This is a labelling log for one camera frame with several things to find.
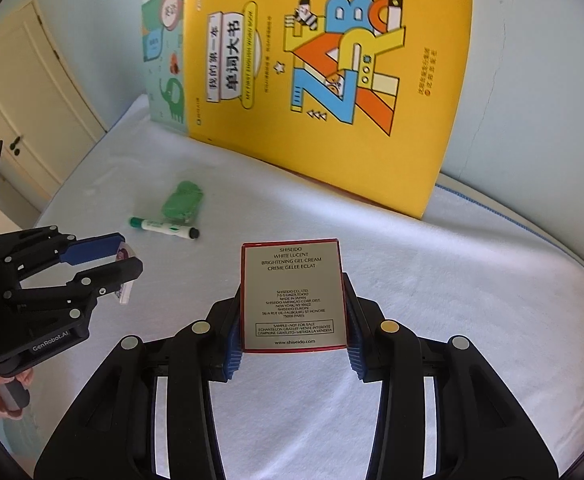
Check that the yellow children's word book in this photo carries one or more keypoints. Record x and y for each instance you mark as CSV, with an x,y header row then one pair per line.
x,y
359,94

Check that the green white marker pen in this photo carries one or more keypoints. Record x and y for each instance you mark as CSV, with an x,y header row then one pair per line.
x,y
163,227

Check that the white room door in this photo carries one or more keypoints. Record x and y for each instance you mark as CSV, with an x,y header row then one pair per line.
x,y
46,125

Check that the green leaf plastic bag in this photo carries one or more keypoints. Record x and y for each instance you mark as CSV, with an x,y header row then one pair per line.
x,y
184,203

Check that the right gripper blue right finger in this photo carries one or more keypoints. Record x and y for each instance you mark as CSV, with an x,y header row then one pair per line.
x,y
482,432

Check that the white red cream box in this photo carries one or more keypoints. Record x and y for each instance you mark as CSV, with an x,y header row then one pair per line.
x,y
292,297

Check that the teal elephant exercise book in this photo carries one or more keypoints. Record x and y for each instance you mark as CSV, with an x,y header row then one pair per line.
x,y
162,38

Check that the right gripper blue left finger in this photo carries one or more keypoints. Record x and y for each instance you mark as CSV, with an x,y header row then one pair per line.
x,y
108,431

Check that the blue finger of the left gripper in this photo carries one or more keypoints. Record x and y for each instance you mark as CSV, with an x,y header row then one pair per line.
x,y
92,248
115,278

